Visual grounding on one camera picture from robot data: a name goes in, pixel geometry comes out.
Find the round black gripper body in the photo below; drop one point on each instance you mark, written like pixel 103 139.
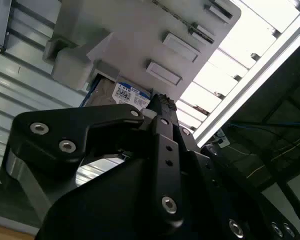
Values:
pixel 115 207

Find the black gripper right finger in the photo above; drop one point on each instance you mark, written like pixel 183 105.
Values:
pixel 190 142

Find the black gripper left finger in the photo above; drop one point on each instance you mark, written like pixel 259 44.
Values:
pixel 52 130

